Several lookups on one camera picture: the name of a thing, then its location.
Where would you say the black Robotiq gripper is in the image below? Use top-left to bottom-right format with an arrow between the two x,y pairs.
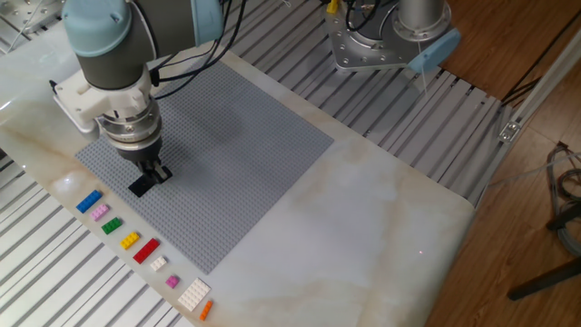
116,138 -> 174,185

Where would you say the dark navy Lego plate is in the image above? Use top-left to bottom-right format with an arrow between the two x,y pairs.
127,174 -> 158,199

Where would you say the blue Lego brick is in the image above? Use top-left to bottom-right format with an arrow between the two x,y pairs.
75,189 -> 103,214

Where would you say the light pink Lego brick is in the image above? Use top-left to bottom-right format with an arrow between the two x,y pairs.
89,203 -> 111,223

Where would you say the green Lego brick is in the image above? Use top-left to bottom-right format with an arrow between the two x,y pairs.
101,216 -> 123,235

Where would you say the grey Lego baseplate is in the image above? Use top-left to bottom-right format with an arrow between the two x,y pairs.
74,61 -> 335,276

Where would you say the yellow Lego brick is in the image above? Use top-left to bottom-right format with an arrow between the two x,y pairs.
119,231 -> 141,251

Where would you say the red Lego brick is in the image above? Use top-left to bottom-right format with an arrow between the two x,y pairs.
132,237 -> 162,265

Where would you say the large white Lego plate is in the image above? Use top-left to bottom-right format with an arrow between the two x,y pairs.
176,277 -> 212,312

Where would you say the white marble slab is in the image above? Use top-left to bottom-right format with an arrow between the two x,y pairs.
0,0 -> 477,327

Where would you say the perforated aluminium plate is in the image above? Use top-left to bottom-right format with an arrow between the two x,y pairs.
0,0 -> 64,35

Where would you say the white zip tie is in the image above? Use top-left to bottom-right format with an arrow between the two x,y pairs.
417,40 -> 428,94

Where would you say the dark furniture leg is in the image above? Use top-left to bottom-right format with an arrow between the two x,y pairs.
507,257 -> 581,302

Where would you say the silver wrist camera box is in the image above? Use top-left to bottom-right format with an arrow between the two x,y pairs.
52,93 -> 103,142

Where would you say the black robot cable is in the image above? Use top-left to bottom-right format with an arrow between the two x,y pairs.
149,0 -> 382,101

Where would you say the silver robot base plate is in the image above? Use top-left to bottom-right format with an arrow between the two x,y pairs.
325,4 -> 421,73

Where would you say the black floor cable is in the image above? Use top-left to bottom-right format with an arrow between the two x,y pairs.
500,8 -> 581,106

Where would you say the aluminium frame beam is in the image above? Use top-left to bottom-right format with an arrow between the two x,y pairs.
497,26 -> 581,144

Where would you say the grey floor cable bundle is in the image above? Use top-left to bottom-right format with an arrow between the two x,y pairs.
546,142 -> 581,256

